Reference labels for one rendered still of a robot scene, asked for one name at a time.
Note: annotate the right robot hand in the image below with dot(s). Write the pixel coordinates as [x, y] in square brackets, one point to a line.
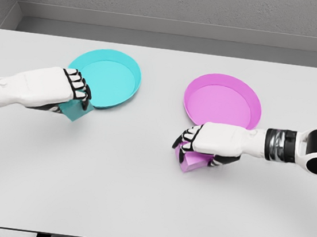
[216, 138]

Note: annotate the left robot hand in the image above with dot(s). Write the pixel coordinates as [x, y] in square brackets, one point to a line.
[53, 84]

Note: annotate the pink block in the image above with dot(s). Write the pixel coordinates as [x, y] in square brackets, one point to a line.
[192, 160]

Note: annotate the cyan block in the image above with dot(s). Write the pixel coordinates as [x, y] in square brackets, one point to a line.
[74, 111]

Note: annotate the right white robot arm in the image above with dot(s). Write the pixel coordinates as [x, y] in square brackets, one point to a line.
[288, 147]

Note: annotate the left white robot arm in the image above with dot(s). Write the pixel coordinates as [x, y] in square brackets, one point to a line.
[3, 88]

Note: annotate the pink plate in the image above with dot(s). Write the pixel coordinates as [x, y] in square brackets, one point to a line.
[221, 101]

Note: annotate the cyan plate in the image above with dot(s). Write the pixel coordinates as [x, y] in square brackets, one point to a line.
[108, 79]

